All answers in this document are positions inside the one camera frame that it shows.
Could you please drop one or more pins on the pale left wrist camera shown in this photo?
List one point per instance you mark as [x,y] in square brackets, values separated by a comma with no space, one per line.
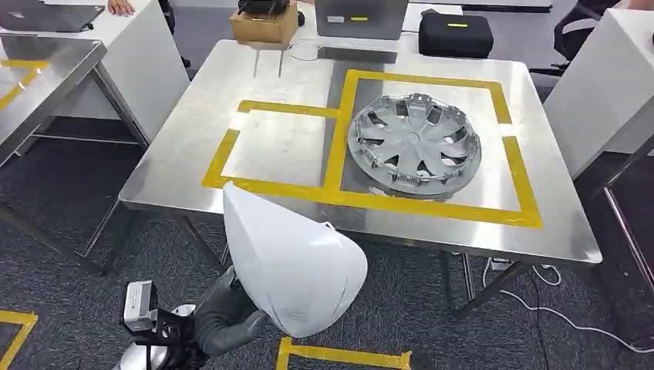
[138,304]

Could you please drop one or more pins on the steel table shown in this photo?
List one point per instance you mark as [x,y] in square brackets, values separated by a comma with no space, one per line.
[46,66]
[179,153]

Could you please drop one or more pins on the black gadget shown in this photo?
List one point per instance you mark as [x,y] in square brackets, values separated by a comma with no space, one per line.
[263,6]

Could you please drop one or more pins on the brown cardboard box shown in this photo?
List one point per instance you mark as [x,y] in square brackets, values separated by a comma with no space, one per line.
[263,30]

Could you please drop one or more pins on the silver wheel hubcap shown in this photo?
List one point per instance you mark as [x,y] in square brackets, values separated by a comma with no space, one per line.
[414,140]

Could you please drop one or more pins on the dark grey laptop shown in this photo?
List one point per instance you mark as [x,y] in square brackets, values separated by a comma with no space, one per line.
[46,15]

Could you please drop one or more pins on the person's hand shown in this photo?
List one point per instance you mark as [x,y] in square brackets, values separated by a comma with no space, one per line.
[121,6]

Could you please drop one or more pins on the white power strip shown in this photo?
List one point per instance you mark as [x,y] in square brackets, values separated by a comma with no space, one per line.
[501,264]

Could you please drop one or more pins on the black zip case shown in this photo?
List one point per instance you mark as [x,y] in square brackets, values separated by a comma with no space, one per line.
[455,38]

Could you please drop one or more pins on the yellow floor tape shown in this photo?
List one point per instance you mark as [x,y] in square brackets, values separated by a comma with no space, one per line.
[20,317]
[347,356]

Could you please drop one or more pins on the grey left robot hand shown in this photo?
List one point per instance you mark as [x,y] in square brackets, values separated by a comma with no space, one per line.
[225,321]

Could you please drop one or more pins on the white plastic shell part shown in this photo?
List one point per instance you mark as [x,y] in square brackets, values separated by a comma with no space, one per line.
[291,265]

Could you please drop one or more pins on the black office chair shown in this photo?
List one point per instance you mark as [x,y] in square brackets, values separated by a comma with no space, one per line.
[559,43]

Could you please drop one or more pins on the yellow tape strip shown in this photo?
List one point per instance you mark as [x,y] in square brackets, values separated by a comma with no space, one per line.
[25,65]

